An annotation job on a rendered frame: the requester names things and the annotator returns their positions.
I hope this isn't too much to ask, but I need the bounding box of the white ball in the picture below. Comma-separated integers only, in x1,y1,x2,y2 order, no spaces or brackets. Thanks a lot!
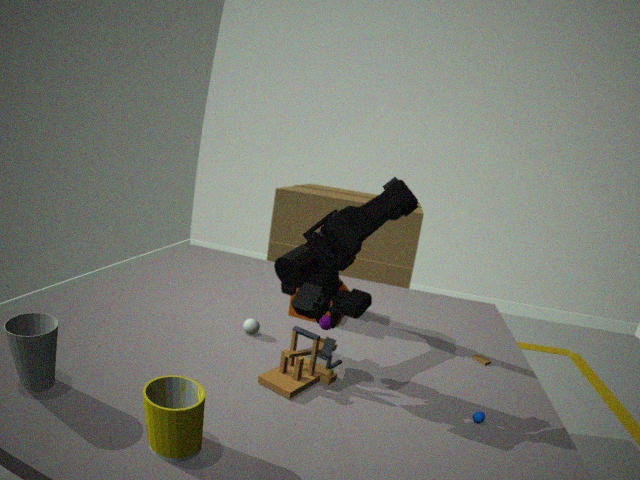
244,319,260,335

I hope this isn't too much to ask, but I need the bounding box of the purple ball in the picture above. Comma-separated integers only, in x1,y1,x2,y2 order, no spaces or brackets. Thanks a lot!
319,315,332,330

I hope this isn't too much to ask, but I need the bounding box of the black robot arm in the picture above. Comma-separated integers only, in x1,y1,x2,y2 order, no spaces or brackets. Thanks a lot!
274,177,418,319

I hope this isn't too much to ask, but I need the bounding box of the yellow cup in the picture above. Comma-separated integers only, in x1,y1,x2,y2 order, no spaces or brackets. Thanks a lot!
142,375,205,462

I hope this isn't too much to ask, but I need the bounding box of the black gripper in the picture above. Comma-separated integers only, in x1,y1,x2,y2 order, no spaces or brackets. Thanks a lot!
281,263,371,329

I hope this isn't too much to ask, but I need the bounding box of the dark grey cup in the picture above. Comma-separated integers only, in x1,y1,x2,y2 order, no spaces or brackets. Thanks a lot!
4,313,58,393

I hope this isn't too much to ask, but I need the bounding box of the blue ball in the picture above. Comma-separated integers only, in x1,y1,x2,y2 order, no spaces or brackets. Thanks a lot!
473,411,485,424

